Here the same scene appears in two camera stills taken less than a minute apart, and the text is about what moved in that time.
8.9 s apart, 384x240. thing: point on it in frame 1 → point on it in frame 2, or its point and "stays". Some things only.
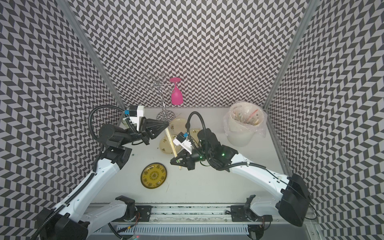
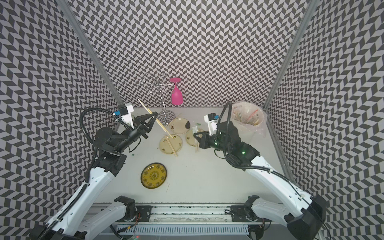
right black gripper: (187, 161) → (205, 141)
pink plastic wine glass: (177, 98) stays
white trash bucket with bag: (242, 121) stays
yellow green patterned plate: (153, 175) stays
